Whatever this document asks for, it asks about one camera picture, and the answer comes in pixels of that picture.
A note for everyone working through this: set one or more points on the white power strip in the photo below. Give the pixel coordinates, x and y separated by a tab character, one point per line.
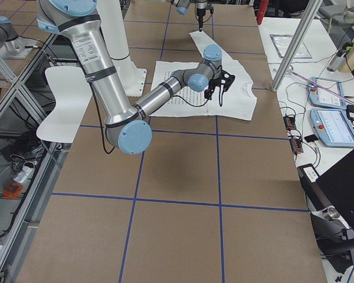
23	175

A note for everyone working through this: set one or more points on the grey aluminium frame post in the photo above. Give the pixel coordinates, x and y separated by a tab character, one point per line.
303	26

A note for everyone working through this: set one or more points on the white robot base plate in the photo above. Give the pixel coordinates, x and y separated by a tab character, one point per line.
132	79

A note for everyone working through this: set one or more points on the lower blue teach pendant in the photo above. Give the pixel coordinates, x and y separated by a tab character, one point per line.
332	127

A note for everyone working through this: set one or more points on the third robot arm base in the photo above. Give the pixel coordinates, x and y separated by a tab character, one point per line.
12	46

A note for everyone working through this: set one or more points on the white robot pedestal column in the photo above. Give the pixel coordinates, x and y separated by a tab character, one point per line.
113	28

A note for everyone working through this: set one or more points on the black laptop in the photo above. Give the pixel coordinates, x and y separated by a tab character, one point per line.
335	187

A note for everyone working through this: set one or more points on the blue teach pendant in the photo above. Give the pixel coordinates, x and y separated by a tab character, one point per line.
321	98
332	127

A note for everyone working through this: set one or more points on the white plastic chair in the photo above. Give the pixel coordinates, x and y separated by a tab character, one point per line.
72	95

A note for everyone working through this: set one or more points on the pink reacher grabber stick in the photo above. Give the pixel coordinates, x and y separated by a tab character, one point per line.
320	86

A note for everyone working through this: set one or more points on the white long-sleeve printed shirt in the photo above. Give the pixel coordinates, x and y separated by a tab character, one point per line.
238	102

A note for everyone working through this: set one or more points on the upper blue teach pendant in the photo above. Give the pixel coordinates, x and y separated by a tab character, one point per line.
321	98

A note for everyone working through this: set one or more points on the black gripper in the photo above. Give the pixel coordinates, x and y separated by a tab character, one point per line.
201	10
213	83

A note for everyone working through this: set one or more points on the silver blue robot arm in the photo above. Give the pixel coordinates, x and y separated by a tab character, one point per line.
182	7
125	126

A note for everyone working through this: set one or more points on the orange box under table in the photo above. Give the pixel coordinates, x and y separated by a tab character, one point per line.
12	190

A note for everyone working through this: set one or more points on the red cylinder object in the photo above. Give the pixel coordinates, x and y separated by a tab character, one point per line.
262	9

